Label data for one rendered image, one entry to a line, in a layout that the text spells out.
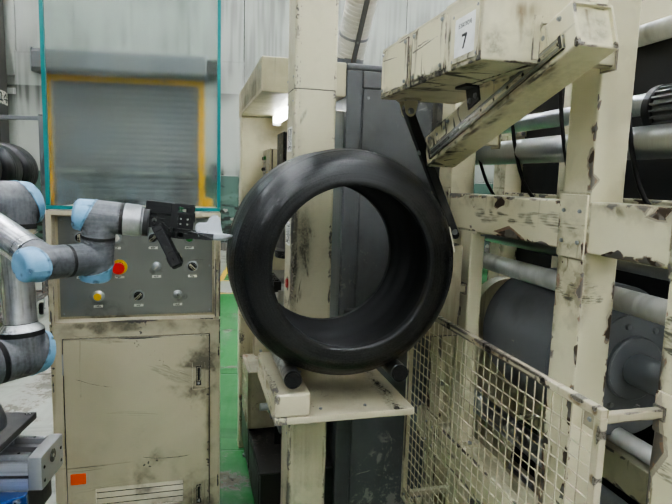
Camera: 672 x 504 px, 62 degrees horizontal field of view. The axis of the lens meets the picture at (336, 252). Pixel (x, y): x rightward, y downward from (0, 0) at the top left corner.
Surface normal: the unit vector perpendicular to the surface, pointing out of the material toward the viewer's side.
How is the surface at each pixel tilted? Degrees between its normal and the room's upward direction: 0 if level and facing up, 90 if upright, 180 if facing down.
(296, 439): 90
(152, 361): 90
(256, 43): 90
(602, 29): 72
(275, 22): 90
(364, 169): 79
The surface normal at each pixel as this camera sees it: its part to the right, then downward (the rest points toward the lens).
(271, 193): -0.36, -0.38
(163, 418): 0.24, 0.14
